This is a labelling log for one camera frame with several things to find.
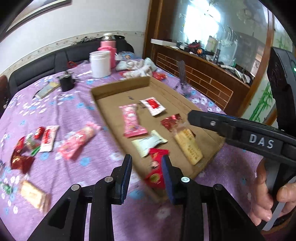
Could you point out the black leather sofa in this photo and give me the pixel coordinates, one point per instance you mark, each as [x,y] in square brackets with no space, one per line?
[34,67]

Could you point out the brown armchair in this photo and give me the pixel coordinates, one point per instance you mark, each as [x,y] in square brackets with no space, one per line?
[3,92]

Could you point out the pink thermos bottle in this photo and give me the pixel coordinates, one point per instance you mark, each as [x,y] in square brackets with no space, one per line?
[112,55]

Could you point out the shiny red crinkled packet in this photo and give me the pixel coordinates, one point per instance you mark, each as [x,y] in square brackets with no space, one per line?
[171,121]

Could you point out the blue red snack bag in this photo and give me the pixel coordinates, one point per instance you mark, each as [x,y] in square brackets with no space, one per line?
[126,55]

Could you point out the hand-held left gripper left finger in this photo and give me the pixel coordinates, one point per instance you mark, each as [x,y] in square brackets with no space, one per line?
[124,180]

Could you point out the white cloth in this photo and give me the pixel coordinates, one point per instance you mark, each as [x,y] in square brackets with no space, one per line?
[138,69]

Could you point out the small red snack packet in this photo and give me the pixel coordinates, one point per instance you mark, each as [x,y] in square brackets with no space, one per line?
[159,75]

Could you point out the yellow biscuit packet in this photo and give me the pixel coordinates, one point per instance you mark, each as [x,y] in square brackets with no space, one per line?
[188,147]

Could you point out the dark red snack packet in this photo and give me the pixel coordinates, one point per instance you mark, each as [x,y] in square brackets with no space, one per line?
[22,162]

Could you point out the wooden cabinet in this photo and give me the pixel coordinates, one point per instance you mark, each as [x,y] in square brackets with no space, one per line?
[208,88]

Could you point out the beige biscuit packet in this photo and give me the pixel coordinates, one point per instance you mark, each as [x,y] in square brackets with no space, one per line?
[33,193]

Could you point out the green white candy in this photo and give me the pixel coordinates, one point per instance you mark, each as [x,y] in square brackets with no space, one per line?
[5,188]

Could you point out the purple floral tablecloth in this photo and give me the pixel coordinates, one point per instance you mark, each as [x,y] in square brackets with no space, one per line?
[69,176]

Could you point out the pink snack packet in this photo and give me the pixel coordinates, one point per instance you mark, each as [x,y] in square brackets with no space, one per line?
[131,120]
[78,140]

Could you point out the black round container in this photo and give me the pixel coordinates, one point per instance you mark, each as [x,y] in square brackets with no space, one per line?
[66,83]

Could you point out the red cartoon snack packet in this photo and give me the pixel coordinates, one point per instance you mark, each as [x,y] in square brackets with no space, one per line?
[156,176]

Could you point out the white plastic jar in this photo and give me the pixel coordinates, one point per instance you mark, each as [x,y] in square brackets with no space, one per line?
[100,64]

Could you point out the red packet yellow label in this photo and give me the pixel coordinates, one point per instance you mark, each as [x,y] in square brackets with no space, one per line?
[19,144]

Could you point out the long white box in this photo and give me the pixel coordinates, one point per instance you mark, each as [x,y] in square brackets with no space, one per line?
[161,42]

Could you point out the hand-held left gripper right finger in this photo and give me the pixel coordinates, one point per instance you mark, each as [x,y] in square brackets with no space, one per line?
[168,183]

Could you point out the red candy packet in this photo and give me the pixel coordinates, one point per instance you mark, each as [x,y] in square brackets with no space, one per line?
[39,132]

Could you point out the person's right hand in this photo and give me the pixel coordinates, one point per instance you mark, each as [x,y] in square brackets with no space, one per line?
[261,204]

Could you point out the green-wrapped clear snack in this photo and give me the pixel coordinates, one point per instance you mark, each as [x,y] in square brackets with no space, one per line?
[32,144]

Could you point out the bamboo wall sticker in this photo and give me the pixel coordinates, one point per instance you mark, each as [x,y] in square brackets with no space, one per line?
[263,102]

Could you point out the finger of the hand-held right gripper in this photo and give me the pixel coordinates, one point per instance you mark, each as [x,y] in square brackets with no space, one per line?
[254,124]
[208,124]

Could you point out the white red snack packet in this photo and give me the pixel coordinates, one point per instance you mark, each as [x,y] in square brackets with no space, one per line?
[49,138]
[153,105]

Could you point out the assorted tools pile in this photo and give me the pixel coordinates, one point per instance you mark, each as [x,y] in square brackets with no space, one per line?
[198,47]

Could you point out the brown cardboard box tray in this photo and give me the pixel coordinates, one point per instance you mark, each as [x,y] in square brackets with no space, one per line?
[171,97]

